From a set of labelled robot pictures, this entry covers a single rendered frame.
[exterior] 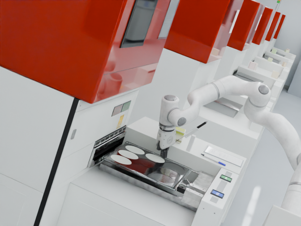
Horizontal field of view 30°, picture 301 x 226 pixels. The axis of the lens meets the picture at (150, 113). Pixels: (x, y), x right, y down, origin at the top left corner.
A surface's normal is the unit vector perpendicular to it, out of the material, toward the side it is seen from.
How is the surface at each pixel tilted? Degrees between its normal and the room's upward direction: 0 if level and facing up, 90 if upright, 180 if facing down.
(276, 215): 90
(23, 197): 90
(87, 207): 90
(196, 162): 90
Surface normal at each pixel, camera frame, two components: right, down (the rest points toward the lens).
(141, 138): -0.27, 0.14
